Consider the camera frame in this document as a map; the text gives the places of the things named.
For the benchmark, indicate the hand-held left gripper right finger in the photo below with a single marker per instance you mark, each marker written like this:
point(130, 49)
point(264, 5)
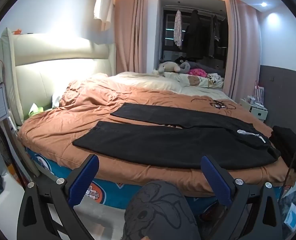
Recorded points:
point(215, 180)

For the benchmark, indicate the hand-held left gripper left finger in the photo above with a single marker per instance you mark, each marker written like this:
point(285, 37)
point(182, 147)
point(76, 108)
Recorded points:
point(83, 180)

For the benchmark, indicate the black pants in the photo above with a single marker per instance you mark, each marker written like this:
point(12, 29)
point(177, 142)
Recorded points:
point(162, 142)

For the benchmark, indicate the folded black clothes pile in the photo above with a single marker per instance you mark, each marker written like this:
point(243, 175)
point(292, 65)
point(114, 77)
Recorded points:
point(285, 140)

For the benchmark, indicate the blue and white packet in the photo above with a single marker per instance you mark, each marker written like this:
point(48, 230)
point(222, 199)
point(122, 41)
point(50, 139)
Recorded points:
point(293, 217)

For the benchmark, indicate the orange blanket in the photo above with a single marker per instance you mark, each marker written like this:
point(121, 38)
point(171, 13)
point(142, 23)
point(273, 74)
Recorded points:
point(63, 120)

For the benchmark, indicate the white nightstand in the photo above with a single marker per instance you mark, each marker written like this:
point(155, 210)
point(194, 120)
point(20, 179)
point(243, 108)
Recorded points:
point(259, 111)

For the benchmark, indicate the person's grey printed trouser leg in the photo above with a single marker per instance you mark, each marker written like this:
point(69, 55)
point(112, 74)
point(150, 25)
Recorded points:
point(160, 215)

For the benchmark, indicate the green tissue pack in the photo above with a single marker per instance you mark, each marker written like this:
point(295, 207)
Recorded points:
point(37, 110)

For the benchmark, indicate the white pillow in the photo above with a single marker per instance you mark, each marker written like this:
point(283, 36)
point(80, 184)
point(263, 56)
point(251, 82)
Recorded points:
point(56, 100)

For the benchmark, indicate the bear print pillow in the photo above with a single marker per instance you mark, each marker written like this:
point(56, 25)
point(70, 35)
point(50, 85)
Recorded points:
point(194, 80)

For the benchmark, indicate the pink plush toy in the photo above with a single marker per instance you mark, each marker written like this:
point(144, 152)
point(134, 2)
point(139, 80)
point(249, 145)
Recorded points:
point(197, 72)

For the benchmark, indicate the cream blanket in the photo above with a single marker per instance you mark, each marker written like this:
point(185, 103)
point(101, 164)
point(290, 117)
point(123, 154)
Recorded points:
point(143, 81)

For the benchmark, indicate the grey plush elephant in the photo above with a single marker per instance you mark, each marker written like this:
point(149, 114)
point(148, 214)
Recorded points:
point(187, 66)

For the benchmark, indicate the beige plush toy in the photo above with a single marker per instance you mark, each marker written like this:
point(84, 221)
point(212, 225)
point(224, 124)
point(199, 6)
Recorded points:
point(169, 67)

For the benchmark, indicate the pink curtain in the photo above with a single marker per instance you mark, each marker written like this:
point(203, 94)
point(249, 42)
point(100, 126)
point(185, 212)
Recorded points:
point(130, 30)
point(245, 50)

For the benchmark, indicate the black plush toy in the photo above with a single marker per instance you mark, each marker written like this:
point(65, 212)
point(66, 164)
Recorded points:
point(180, 60)

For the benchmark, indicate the cream padded headboard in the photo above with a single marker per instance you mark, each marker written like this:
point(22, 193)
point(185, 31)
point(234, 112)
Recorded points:
point(63, 47)

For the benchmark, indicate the dark hanging jacket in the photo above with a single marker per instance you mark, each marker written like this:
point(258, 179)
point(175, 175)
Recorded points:
point(216, 37)

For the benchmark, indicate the dark hanging coat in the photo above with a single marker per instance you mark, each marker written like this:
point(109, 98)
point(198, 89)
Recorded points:
point(194, 35)

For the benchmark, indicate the floral hanging garment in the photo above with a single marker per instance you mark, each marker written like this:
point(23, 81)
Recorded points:
point(178, 30)

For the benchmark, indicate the ceiling spotlight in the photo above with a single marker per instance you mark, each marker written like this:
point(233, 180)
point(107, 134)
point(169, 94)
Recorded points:
point(264, 4)

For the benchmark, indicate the white hanging cloth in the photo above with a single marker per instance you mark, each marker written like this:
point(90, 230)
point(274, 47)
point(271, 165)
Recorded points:
point(103, 5)

